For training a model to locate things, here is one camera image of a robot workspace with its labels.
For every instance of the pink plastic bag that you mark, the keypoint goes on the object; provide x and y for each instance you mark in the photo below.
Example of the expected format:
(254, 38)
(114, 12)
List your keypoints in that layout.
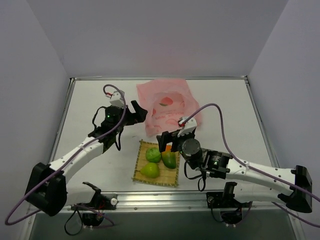
(166, 101)

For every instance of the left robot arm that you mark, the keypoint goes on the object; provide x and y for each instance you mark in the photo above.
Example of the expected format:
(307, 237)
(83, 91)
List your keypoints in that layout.
(47, 188)

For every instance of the green fake pear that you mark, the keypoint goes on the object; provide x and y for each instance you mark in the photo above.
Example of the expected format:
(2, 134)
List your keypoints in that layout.
(150, 170)

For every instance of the woven bamboo mat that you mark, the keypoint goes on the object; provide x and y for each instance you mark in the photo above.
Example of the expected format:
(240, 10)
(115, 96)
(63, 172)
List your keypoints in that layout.
(167, 178)

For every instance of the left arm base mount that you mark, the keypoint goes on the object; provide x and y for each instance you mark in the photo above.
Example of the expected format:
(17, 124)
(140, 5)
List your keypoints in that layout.
(92, 214)

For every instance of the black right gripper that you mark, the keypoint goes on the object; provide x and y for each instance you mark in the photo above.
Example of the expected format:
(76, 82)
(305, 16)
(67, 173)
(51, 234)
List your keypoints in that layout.
(171, 140)

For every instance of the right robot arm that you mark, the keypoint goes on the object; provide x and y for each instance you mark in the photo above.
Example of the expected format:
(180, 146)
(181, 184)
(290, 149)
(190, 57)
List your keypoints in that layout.
(244, 181)

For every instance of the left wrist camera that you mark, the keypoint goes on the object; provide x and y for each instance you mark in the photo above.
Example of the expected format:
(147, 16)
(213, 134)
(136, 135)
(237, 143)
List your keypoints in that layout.
(117, 99)

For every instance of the green fake guava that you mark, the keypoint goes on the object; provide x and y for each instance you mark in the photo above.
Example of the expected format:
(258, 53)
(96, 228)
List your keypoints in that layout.
(153, 155)

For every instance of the green orange fake mango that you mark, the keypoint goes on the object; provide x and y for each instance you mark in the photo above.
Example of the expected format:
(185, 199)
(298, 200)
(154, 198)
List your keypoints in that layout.
(169, 158)

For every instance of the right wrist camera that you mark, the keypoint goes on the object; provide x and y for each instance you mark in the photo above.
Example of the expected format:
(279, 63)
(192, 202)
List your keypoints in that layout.
(186, 126)

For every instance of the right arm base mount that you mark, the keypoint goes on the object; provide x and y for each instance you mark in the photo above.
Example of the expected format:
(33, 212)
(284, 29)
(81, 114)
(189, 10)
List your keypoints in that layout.
(227, 210)

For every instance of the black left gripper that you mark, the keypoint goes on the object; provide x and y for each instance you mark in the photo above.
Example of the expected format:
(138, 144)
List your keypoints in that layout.
(130, 115)

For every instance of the aluminium table frame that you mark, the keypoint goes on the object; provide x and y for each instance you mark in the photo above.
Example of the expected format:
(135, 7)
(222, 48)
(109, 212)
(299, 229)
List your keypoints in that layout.
(113, 171)

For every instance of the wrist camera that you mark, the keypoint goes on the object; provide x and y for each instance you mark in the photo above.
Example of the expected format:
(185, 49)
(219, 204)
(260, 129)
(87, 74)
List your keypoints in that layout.
(186, 126)
(117, 99)

